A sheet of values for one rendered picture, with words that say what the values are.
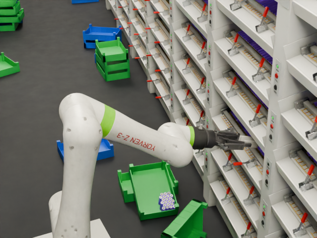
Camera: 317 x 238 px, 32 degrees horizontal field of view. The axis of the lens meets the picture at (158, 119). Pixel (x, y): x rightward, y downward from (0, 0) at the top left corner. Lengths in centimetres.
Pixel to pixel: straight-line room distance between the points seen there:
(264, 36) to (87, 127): 72
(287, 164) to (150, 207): 110
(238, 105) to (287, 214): 53
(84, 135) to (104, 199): 134
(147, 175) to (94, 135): 131
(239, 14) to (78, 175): 91
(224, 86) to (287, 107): 65
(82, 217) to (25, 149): 170
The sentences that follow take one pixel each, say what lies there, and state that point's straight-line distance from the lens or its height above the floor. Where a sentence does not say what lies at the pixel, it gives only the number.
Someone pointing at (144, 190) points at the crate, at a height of 7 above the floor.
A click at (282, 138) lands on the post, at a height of 82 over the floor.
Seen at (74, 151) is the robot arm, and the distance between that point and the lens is 171.
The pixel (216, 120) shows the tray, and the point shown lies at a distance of 260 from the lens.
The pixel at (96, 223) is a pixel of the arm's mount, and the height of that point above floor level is 34.
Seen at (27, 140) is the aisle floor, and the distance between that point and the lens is 361.
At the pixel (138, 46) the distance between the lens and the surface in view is 449.
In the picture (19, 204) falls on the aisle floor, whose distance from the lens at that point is 306.
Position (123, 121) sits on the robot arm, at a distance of 190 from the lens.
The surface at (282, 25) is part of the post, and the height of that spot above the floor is 122.
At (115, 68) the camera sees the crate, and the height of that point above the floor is 10.
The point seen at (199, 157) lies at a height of 16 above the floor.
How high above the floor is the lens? 180
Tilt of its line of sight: 29 degrees down
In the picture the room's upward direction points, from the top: 1 degrees counter-clockwise
